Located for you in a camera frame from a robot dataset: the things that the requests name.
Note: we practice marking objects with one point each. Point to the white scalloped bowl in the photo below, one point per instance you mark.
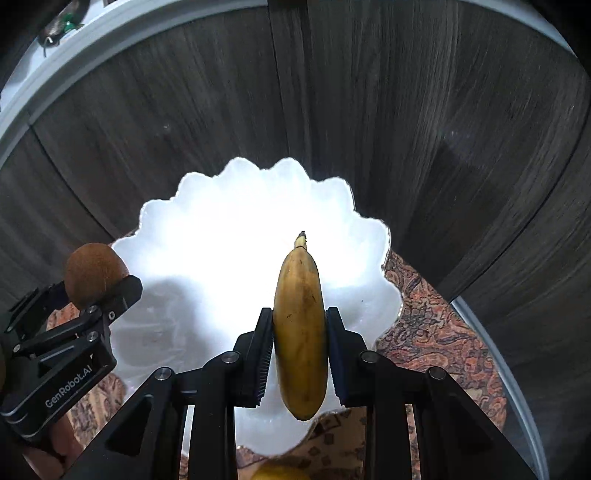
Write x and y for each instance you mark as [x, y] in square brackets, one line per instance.
[209, 257]

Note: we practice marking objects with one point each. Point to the yellow banana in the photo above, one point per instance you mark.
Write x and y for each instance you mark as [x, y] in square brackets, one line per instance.
[300, 341]

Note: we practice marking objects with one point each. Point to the patterned paisley tablecloth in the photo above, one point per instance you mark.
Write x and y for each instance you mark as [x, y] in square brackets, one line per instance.
[428, 333]

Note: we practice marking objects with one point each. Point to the brown kiwi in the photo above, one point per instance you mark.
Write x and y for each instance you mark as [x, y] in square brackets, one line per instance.
[91, 271]

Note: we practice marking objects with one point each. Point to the white countertop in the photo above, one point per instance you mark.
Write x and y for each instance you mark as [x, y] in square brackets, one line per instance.
[262, 79]

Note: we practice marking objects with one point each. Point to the yellow lemon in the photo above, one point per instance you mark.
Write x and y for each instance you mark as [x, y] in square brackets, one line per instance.
[279, 470]

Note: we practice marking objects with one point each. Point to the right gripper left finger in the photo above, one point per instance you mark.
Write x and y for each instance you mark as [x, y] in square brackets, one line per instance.
[144, 439]

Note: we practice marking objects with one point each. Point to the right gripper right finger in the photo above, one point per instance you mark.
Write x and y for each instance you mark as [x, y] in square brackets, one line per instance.
[456, 439]

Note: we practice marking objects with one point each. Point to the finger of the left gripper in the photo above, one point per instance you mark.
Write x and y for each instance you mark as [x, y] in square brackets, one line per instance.
[117, 299]

